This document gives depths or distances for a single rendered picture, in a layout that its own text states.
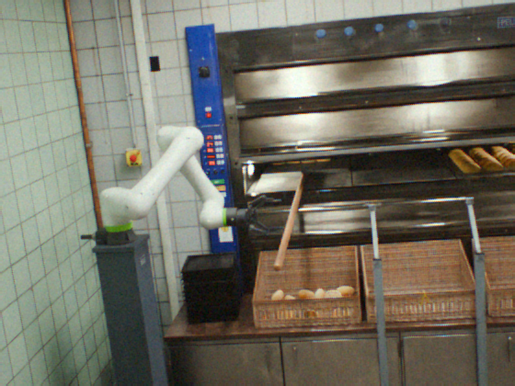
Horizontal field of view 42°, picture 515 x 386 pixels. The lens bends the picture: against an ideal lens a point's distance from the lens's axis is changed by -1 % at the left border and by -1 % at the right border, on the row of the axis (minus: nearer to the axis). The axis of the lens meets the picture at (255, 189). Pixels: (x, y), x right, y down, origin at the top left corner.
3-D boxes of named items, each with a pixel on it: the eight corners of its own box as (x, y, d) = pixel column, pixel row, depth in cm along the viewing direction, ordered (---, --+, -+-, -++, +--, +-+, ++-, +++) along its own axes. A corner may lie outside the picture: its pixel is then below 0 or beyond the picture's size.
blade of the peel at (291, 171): (349, 172, 427) (348, 168, 426) (261, 178, 435) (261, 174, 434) (348, 162, 461) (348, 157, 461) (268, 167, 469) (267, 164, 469)
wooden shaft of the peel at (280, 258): (281, 272, 256) (280, 264, 256) (273, 272, 257) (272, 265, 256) (306, 177, 422) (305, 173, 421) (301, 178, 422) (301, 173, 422)
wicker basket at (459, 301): (361, 290, 391) (359, 244, 386) (463, 284, 384) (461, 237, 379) (366, 324, 344) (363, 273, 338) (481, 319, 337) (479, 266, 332)
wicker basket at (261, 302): (263, 295, 400) (258, 250, 394) (360, 290, 392) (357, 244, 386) (253, 329, 353) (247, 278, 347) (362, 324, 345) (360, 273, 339)
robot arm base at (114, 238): (76, 247, 309) (74, 234, 307) (90, 238, 323) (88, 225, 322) (131, 244, 304) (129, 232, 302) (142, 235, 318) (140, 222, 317)
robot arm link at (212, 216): (200, 234, 338) (196, 218, 331) (203, 218, 348) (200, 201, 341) (228, 232, 336) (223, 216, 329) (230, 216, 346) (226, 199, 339)
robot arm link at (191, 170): (170, 168, 329) (189, 160, 326) (174, 154, 338) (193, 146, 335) (208, 220, 348) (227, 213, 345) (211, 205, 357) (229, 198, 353)
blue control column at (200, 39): (261, 278, 601) (236, 30, 557) (280, 278, 599) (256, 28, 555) (227, 387, 414) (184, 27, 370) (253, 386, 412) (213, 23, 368)
